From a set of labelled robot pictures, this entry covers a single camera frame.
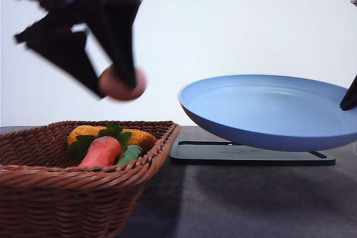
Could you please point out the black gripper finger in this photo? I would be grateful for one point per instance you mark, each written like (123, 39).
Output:
(53, 37)
(349, 101)
(112, 27)

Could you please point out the brown egg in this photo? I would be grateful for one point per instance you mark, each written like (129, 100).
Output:
(109, 84)

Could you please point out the blue plate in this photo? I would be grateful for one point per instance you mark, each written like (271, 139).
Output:
(266, 112)

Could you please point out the brown wicker basket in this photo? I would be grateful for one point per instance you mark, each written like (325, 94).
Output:
(45, 194)

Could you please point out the yellow corn toy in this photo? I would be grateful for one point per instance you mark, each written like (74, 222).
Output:
(138, 137)

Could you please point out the orange carrot toy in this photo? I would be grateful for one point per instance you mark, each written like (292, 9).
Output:
(103, 151)

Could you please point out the green vegetable toy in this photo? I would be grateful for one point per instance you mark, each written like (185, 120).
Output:
(131, 152)

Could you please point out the black tray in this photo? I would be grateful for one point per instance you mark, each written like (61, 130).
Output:
(230, 153)

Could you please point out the dark grey table mat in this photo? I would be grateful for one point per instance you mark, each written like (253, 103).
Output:
(252, 201)

